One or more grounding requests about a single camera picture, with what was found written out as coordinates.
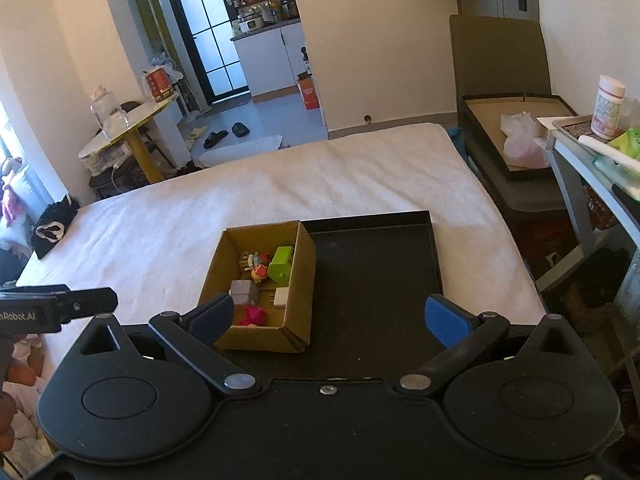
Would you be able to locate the pink fuzzy toy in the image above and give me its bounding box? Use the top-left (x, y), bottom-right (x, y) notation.
top-left (236, 305), bottom-right (267, 327)

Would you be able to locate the white bed blanket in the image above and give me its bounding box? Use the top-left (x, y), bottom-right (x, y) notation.
top-left (15, 122), bottom-right (547, 328)

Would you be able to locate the red canister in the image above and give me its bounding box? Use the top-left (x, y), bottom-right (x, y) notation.
top-left (145, 66), bottom-right (175, 103)

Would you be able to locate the person's left hand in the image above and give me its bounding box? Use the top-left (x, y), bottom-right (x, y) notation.
top-left (0, 391), bottom-right (17, 455)

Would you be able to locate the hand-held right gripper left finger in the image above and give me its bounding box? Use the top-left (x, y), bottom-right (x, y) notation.
top-left (74, 294), bottom-right (257, 397)

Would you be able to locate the white floor mat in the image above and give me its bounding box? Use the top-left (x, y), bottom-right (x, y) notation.
top-left (192, 135), bottom-right (285, 168)

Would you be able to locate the white desk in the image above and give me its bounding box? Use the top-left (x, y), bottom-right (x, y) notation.
top-left (536, 115), bottom-right (640, 293)

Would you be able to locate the pink plush toy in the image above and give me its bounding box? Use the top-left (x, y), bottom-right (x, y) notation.
top-left (0, 157), bottom-right (25, 226)

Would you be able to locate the brown cardboard box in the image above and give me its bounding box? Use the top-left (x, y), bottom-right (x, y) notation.
top-left (197, 219), bottom-right (317, 354)

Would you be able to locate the green packet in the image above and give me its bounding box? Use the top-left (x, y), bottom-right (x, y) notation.
top-left (607, 127), bottom-right (640, 162)

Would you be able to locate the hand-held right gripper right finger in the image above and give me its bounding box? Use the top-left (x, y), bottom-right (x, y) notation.
top-left (399, 294), bottom-right (582, 397)

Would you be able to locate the clear glass jar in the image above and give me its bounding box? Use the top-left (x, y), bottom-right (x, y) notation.
top-left (90, 85), bottom-right (130, 138)

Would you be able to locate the white bottle with pink label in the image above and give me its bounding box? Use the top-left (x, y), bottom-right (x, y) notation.
top-left (590, 75), bottom-right (627, 141)

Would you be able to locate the pile of clothes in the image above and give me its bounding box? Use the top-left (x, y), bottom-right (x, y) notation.
top-left (0, 332), bottom-right (53, 466)

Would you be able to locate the grey cube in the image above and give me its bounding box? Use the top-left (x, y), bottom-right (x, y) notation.
top-left (229, 280), bottom-right (260, 306)

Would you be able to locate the black tray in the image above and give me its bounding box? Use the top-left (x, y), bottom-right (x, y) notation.
top-left (299, 210), bottom-right (447, 382)

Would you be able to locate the large flat cardboard box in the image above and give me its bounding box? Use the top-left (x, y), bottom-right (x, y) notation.
top-left (459, 91), bottom-right (578, 184)

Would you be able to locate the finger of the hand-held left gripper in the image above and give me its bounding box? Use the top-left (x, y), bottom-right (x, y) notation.
top-left (0, 284), bottom-right (72, 297)
top-left (52, 287), bottom-right (120, 324)

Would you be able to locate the leaning cardboard sheet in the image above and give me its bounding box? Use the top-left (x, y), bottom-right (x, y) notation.
top-left (448, 14), bottom-right (552, 111)

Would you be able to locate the pink plastic bag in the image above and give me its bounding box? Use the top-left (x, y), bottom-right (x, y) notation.
top-left (500, 110), bottom-right (551, 170)

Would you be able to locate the orange cardboard box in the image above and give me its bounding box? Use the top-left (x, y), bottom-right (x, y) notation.
top-left (295, 73), bottom-right (321, 111)

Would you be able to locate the white kitchen cabinet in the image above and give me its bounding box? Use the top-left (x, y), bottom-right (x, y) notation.
top-left (231, 22), bottom-right (307, 100)

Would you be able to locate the black glass-paned door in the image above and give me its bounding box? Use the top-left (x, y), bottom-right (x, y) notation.
top-left (169, 0), bottom-right (251, 104)

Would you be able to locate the black garment with white print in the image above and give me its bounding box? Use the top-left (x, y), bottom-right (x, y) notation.
top-left (31, 194), bottom-right (80, 261)

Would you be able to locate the dark stool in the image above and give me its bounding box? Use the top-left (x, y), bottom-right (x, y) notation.
top-left (462, 155), bottom-right (576, 233)

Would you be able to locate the round yellow-edged table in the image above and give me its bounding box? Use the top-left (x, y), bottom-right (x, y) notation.
top-left (79, 91), bottom-right (180, 186)

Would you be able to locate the lime green block toy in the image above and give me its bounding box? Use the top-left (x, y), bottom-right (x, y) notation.
top-left (267, 245), bottom-right (295, 283)

